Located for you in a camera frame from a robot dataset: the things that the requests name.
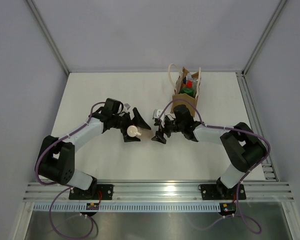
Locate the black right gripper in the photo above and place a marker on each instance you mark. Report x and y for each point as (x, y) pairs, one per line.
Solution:
(159, 135)

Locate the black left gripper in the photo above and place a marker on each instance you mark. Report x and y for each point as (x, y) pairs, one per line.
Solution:
(137, 121)

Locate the beige pump bottle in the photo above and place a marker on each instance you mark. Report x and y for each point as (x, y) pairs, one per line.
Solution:
(138, 132)

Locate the green bottle red cap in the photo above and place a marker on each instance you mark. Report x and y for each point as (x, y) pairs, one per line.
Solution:
(188, 89)

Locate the brown canvas bag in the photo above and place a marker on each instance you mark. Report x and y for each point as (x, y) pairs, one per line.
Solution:
(184, 99)

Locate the silver tube white cap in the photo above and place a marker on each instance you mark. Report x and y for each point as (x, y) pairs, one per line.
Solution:
(193, 80)

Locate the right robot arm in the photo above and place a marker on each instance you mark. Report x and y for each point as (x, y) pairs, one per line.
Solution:
(244, 148)

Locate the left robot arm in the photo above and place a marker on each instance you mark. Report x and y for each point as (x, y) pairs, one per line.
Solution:
(56, 159)

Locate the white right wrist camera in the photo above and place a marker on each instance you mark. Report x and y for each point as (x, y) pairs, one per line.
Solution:
(157, 115)

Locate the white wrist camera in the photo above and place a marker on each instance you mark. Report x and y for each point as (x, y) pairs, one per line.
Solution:
(157, 115)
(126, 107)

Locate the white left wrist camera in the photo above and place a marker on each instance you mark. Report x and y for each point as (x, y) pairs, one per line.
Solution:
(126, 107)

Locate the white slotted cable duct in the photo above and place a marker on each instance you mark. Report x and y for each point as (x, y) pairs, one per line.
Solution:
(129, 207)

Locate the aluminium mounting rail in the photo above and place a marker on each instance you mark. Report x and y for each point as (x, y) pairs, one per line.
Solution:
(167, 191)

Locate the left aluminium frame post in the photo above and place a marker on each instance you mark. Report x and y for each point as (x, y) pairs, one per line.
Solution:
(34, 11)

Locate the aluminium frame post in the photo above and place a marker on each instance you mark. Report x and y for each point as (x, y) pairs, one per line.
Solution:
(264, 36)
(34, 11)

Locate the right aluminium frame post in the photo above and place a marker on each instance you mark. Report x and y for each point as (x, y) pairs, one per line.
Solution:
(264, 36)

